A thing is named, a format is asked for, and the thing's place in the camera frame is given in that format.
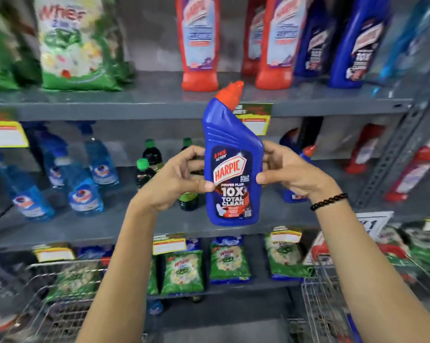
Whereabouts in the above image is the person's right hand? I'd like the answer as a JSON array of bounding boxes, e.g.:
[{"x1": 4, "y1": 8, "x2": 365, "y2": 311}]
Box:
[{"x1": 256, "y1": 140, "x2": 339, "y2": 204}]

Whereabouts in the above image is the person's left hand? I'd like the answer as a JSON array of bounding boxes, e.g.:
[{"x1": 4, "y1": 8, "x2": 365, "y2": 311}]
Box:
[{"x1": 130, "y1": 145, "x2": 216, "y2": 215}]

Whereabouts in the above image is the grey metal shelving unit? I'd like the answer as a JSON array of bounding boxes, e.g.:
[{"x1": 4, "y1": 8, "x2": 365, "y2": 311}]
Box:
[{"x1": 0, "y1": 0, "x2": 430, "y2": 318}]

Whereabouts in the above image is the row of small green packets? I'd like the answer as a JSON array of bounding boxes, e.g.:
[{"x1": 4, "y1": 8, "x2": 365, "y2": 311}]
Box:
[{"x1": 46, "y1": 224, "x2": 430, "y2": 303}]

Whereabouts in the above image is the metal wire shopping cart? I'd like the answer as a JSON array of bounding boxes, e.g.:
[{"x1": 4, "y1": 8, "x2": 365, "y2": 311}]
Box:
[
  {"x1": 288, "y1": 242, "x2": 430, "y2": 343},
  {"x1": 0, "y1": 257, "x2": 113, "y2": 343}
]

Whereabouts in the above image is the person's left forearm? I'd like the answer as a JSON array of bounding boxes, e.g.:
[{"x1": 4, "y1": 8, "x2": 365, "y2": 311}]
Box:
[{"x1": 75, "y1": 202, "x2": 166, "y2": 343}]

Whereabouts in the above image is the person's right forearm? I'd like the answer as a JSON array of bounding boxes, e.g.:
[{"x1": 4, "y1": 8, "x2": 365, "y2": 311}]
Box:
[{"x1": 312, "y1": 198, "x2": 430, "y2": 343}]

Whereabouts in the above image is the black bead bracelet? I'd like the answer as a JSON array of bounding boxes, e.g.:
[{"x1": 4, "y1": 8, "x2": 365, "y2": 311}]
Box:
[{"x1": 309, "y1": 192, "x2": 349, "y2": 212}]

